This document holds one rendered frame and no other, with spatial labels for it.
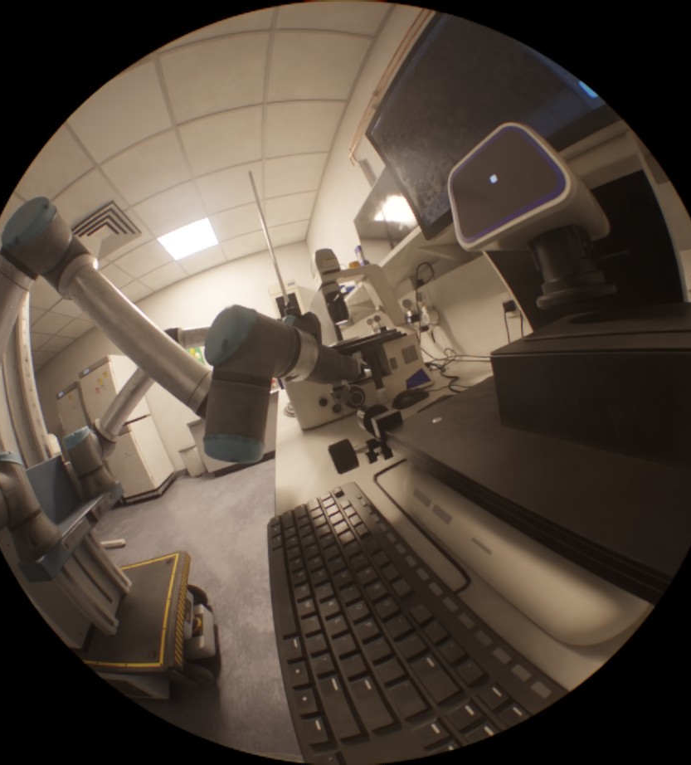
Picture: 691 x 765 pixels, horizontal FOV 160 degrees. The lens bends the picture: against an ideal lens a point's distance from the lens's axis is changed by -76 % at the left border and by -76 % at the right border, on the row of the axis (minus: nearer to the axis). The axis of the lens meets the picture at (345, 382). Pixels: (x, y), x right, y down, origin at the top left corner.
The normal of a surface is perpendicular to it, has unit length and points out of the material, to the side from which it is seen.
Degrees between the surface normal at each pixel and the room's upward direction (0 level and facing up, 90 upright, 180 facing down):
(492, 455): 0
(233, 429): 87
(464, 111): 93
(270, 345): 105
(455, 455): 0
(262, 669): 0
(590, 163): 90
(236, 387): 85
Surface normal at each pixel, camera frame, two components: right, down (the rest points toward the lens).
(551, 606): -0.95, -0.15
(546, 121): -0.90, 0.38
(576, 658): -0.31, -0.94
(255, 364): 0.73, 0.03
